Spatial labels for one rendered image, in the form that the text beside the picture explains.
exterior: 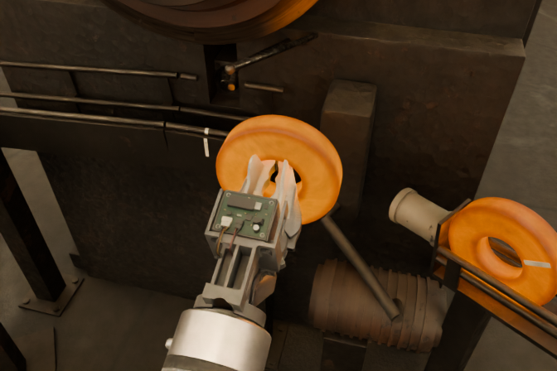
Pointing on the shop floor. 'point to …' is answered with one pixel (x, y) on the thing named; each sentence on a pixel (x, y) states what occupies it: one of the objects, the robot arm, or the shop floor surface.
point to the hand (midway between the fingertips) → (278, 162)
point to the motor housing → (372, 314)
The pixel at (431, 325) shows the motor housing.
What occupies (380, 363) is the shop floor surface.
